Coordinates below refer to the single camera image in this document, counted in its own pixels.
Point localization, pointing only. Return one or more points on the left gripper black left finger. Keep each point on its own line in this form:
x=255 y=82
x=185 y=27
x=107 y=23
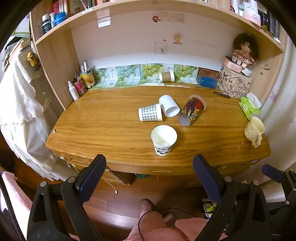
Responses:
x=45 y=221

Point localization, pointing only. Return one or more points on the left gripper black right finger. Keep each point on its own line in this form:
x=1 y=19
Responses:
x=241 y=211

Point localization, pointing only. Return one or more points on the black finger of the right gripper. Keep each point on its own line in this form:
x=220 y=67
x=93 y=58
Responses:
x=285 y=178

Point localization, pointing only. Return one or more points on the white panda paper cup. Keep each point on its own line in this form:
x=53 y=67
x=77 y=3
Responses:
x=163 y=138

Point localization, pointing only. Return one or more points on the red illustrated tall cup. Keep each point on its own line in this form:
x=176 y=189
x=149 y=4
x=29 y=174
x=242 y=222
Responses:
x=194 y=107

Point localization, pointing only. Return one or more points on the plain white paper cup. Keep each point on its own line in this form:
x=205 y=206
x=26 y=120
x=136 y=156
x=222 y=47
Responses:
x=169 y=106

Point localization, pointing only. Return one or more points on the grey checked paper cup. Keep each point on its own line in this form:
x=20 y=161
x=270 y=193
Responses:
x=150 y=113

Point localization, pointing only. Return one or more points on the brown sleeve paper cup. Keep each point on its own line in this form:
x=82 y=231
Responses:
x=167 y=76

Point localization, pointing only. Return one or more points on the cream ceramic mug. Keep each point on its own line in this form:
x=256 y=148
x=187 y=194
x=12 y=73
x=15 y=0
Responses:
x=254 y=130

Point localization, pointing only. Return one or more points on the green tissue pack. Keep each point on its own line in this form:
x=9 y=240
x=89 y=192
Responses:
x=250 y=105

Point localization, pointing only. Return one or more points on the black pen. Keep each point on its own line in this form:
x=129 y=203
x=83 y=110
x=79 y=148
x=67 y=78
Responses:
x=222 y=95

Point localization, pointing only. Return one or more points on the letter print fabric bag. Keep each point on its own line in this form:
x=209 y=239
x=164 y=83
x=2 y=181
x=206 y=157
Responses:
x=233 y=84

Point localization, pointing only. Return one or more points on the white spray bottle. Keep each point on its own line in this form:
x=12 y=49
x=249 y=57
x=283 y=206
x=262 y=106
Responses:
x=73 y=91

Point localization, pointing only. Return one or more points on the blue plastic case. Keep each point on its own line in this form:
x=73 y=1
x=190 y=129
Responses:
x=208 y=82

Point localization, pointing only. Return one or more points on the white lace cloth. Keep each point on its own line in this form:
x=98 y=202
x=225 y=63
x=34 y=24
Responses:
x=29 y=112

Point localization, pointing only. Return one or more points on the pink pen holder can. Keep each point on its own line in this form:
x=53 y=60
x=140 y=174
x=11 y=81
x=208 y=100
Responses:
x=80 y=87

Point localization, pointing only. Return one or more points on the pink rounded box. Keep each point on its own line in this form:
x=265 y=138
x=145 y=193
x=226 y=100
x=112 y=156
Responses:
x=231 y=65

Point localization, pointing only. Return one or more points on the yellow printed can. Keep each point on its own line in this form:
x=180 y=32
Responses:
x=87 y=77

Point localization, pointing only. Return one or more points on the brown haired rag doll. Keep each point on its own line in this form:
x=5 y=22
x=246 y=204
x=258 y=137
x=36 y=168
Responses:
x=245 y=50

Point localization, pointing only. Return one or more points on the wooden desk with shelves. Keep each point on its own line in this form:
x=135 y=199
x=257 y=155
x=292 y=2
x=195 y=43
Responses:
x=106 y=121

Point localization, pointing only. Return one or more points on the green leaf folded calendar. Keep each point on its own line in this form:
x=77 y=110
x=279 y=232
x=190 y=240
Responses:
x=141 y=74

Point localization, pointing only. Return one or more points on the dark bottle on shelf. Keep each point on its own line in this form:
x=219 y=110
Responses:
x=46 y=23

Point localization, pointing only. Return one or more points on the blue jar on shelf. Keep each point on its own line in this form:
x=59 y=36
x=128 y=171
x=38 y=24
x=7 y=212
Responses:
x=59 y=18

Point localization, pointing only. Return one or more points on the yellow toy keychain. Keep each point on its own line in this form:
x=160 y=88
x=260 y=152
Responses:
x=33 y=61

